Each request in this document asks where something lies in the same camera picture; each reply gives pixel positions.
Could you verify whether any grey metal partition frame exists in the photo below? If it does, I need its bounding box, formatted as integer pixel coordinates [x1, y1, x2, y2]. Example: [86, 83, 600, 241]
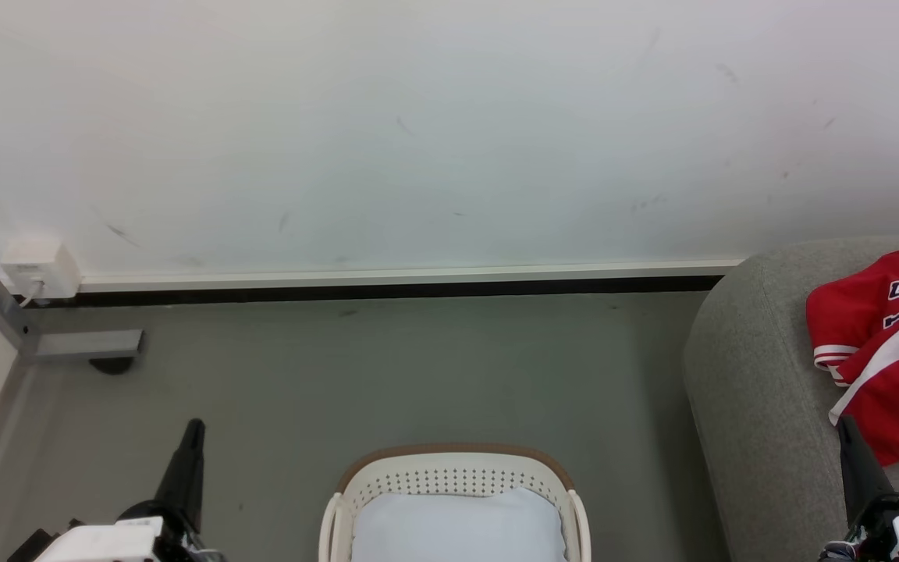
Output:
[0, 222, 144, 361]

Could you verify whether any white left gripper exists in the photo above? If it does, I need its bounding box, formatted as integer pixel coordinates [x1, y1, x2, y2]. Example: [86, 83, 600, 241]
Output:
[6, 418, 224, 562]

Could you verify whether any white wall socket box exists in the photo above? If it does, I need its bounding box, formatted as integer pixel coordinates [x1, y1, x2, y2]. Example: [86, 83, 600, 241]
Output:
[0, 237, 83, 307]

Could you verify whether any cream plastic laundry basket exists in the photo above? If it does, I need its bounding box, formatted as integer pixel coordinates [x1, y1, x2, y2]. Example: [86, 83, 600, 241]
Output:
[318, 443, 593, 562]

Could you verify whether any red white sports jersey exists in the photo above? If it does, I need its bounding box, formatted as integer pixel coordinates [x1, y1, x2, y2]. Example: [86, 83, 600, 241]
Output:
[805, 237, 899, 468]

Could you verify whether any pale blue folded cloth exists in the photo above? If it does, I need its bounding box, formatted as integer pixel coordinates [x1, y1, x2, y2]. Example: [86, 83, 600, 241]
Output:
[351, 487, 568, 562]

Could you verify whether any white black wall baseboard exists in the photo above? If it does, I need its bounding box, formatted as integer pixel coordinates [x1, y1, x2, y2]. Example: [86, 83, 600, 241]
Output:
[24, 260, 746, 307]

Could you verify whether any grey fabric sofa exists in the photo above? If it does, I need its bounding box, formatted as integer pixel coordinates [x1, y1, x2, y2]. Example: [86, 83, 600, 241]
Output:
[683, 236, 899, 562]

